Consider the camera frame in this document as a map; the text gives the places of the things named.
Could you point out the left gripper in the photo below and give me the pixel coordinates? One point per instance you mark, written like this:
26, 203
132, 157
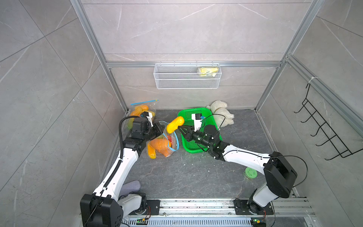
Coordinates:
158, 132

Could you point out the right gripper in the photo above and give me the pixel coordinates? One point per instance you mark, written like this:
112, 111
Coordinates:
190, 132

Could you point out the red mango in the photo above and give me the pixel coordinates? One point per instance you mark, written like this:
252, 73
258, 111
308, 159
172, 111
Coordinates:
170, 140

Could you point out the small yellow orange mango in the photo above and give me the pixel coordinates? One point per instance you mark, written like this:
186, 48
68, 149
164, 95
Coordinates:
173, 125

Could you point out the clear zip-top bag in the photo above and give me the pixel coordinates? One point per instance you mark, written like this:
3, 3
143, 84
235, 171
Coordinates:
146, 106
175, 146

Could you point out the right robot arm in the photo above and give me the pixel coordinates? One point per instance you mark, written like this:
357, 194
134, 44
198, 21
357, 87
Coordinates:
279, 174

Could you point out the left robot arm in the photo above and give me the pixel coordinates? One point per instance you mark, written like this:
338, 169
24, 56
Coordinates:
119, 170

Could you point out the green plastic basket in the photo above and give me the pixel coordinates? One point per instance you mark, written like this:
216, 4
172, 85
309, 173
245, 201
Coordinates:
191, 146

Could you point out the white plush toy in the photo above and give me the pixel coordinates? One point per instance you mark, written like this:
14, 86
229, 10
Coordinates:
220, 113

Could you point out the grey purple cloth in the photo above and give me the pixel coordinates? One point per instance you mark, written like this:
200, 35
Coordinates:
129, 188

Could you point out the green round disc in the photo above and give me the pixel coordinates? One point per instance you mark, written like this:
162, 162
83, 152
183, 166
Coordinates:
250, 173

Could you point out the white wire wall basket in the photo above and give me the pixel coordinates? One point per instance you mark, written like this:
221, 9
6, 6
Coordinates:
184, 76

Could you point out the yellow sponge in wire basket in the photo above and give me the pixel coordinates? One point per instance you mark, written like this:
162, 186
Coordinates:
208, 71

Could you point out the metal base rail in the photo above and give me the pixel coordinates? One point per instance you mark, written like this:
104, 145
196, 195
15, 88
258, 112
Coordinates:
222, 212

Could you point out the black wall hook rack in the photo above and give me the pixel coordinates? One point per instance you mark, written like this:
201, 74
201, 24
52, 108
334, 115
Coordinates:
338, 147

